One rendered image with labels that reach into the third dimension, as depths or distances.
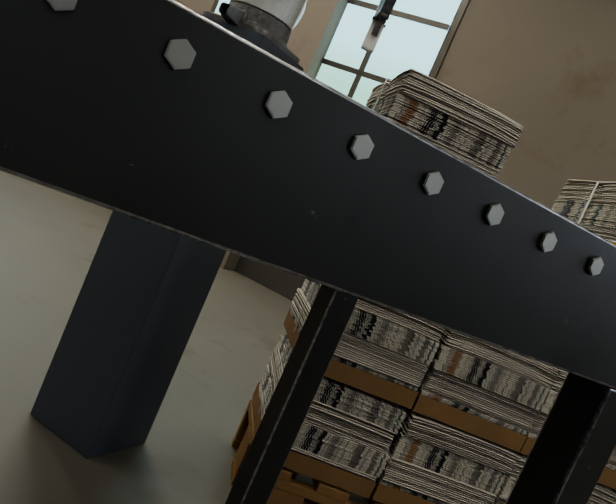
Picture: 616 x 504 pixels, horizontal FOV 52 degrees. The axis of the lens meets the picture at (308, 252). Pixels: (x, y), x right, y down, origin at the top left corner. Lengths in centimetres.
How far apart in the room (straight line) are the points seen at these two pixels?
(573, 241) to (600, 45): 381
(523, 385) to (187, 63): 132
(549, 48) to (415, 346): 315
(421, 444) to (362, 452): 14
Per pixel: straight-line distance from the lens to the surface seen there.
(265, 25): 146
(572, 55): 434
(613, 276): 62
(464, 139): 144
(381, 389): 147
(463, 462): 161
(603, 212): 173
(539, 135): 420
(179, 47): 37
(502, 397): 158
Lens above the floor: 73
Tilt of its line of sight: 5 degrees down
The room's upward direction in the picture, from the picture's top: 24 degrees clockwise
